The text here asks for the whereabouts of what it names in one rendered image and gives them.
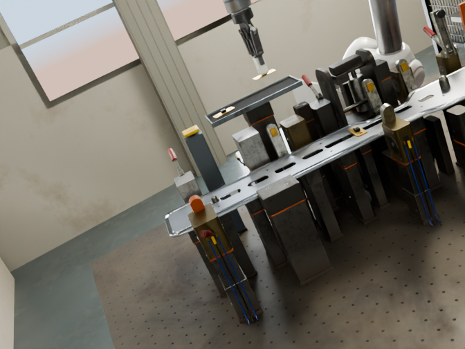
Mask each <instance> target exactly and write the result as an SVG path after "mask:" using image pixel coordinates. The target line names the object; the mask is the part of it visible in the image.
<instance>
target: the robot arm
mask: <svg viewBox="0 0 465 349"><path fill-rule="evenodd" d="M223 3H224V5H225V7H226V10H227V13H228V14H230V13H232V14H231V17H232V21H233V23H234V24H239V27H240V29H239V30H238V31H239V34H240V35H241V37H242V39H243V41H244V44H245V46H246V48H247V51H248V54H249V55H251V56H252V57H253V61H254V63H255V66H256V69H257V72H258V74H259V75H264V74H266V73H268V72H269V71H268V68H267V65H266V63H265V60H264V57H263V53H264V50H263V48H262V43H261V41H260V38H259V34H258V29H257V27H256V28H255V27H254V25H253V24H252V22H251V19H252V18H253V17H254V14H253V11H252V9H251V7H249V6H250V5H251V4H252V3H251V1H250V0H223ZM369 3H370V10H371V14H372V20H373V24H374V31H375V35H376V40H375V39H371V38H368V37H359V38H358V39H356V40H355V41H354V42H353V43H352V44H351V45H350V46H349V48H348V49H347V51H346V53H345V55H344V57H343V59H345V58H347V57H349V56H351V55H353V54H355V52H356V50H358V49H360V48H363V49H366V50H369V51H370V52H371V53H372V55H373V56H374V59H375V60H377V59H380V60H385V61H387V63H388V66H389V69H391V68H393V67H395V66H396V61H397V60H400V59H405V60H406V61H407V63H408V66H411V69H412V73H413V76H414V80H415V83H416V85H417V88H419V87H420V86H421V85H422V83H423V81H424V78H425V71H424V68H423V66H422V64H421V63H420V61H419V60H416V58H415V56H414V55H413V53H412V51H411V50H410V47H409V46H408V45H407V44H405V43H404V42H402V38H401V29H400V25H399V17H398V12H397V8H396V0H369Z"/></svg>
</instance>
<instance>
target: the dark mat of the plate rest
mask: <svg viewBox="0 0 465 349"><path fill-rule="evenodd" d="M296 82H299V81H297V80H294V79H293V78H290V77H289V78H287V79H285V80H283V81H281V82H278V83H276V84H274V85H272V86H270V87H268V88H266V89H264V90H261V91H259V92H257V93H255V94H253V95H251V96H249V97H247V98H245V99H243V100H240V101H239V102H236V103H235V104H233V105H230V106H228V107H226V108H224V109H227V108H229V107H234V109H233V110H231V111H230V112H228V113H226V114H224V115H223V116H220V117H218V118H213V116H215V115H217V114H218V113H220V112H221V110H220V111H218V112H215V113H213V114H211V115H209V116H207V118H208V119H209V120H210V121H211V122H212V123H213V122H215V121H217V120H220V119H222V118H224V117H226V116H228V115H230V114H232V113H235V112H236V111H239V110H240V109H243V108H245V107H247V106H249V105H251V104H253V103H255V102H257V101H259V100H261V99H263V98H265V97H268V96H270V95H272V94H274V93H276V92H278V91H280V90H282V89H285V88H287V87H289V86H291V85H292V84H295V83H296Z"/></svg>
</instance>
